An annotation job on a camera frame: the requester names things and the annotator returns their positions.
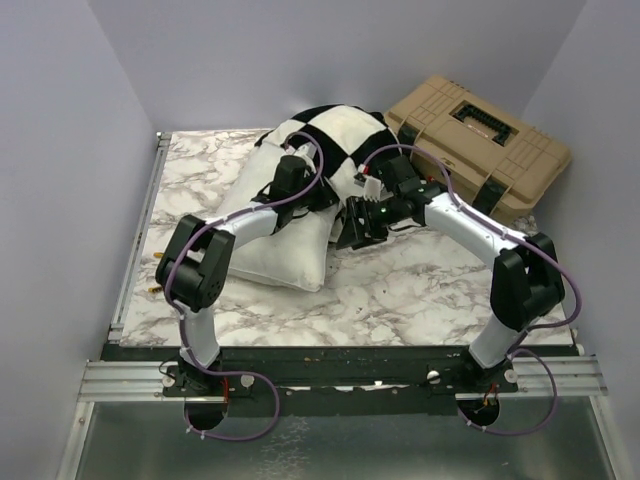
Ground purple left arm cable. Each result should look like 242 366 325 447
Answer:
163 132 326 442

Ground white pillow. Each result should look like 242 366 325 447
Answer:
217 142 338 292

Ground black front mounting rail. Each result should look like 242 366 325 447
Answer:
99 341 536 419

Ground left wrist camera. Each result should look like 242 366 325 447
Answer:
268 143 317 202

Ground yellow handled pliers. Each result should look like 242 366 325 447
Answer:
147 252 166 294

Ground tan plastic toolbox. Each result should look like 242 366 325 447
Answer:
384 75 571 225

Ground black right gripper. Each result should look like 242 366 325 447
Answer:
336 193 404 249

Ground aluminium left side rail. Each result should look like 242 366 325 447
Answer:
106 132 173 344

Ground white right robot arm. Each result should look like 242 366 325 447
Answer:
337 186 565 391

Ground black and white checkered pillowcase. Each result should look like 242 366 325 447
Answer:
252 104 399 235

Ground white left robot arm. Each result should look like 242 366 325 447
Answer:
155 181 339 395

